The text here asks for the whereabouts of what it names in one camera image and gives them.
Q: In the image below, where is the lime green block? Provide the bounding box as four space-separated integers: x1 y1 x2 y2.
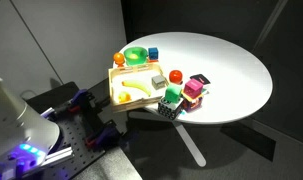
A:
165 84 182 103

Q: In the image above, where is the wooden tray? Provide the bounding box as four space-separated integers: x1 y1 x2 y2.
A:
108 63 168 112

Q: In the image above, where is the orange fruit in tray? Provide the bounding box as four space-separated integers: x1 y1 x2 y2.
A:
118 91 131 103

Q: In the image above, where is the orange purple block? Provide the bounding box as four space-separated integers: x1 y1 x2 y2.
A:
182 93 203 112

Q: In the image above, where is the grey cube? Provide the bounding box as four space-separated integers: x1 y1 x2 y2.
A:
152 75 166 90

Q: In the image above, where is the black white dotted cube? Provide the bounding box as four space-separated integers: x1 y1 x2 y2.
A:
158 98 183 120

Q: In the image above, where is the yellow banana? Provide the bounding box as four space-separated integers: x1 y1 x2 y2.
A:
122 80 152 96

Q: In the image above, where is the red ball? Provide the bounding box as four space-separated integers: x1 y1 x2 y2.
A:
169 70 183 84

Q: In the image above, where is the green translucent bowl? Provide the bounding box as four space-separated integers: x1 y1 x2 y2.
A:
124 47 147 66

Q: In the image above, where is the blue cube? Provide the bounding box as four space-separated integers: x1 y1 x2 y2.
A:
148 47 159 60

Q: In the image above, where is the magenta cube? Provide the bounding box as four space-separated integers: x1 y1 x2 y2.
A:
184 79 203 98

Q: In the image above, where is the orange ball on stand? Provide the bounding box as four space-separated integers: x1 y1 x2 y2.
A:
113 52 125 67

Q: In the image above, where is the black pink card box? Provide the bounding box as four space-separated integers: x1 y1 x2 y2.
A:
191 74 211 89

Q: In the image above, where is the purple clamp near table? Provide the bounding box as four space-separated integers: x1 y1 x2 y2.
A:
85 120 126 149

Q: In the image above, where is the white round table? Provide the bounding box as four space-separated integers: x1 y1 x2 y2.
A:
128 32 273 167

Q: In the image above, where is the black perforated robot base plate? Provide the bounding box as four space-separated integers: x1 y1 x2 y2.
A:
24 80 139 180

